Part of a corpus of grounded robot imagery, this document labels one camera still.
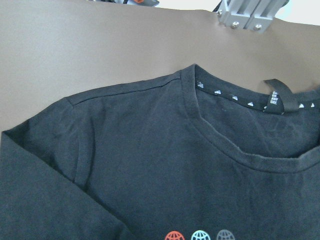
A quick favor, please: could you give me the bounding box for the black t-shirt with logo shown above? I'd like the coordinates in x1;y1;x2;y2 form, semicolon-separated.
0;64;320;240

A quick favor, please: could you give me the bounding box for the aluminium frame post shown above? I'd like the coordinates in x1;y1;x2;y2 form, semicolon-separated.
213;0;288;33

